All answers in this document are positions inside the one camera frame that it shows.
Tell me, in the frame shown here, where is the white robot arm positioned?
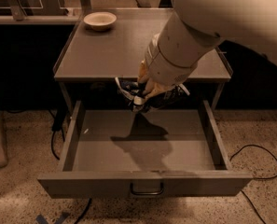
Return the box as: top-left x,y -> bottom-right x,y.
134,0 -> 277,105

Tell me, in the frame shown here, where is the blue chip bag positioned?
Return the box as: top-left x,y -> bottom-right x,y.
115,77 -> 190,113

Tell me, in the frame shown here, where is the white ceramic bowl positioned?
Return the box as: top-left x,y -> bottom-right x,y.
83,12 -> 117,32

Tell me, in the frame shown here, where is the metal drawer handle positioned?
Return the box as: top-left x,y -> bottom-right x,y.
130,183 -> 164,196

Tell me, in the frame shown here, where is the open grey top drawer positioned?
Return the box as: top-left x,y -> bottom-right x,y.
38,102 -> 253,198

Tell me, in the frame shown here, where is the black cable left floor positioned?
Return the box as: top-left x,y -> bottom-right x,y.
48,108 -> 66,161

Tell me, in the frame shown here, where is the black power adapter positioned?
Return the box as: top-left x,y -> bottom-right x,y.
51,107 -> 67,132

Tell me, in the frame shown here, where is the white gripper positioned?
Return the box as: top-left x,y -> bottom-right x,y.
137,34 -> 197,102

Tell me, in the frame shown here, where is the black cable floor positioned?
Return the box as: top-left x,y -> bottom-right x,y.
229,144 -> 277,224
48,108 -> 66,161

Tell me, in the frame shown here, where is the black cable right floor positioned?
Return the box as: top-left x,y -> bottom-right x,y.
229,144 -> 277,224

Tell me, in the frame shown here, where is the grey cabinet with top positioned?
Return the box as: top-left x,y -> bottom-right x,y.
52,7 -> 234,114

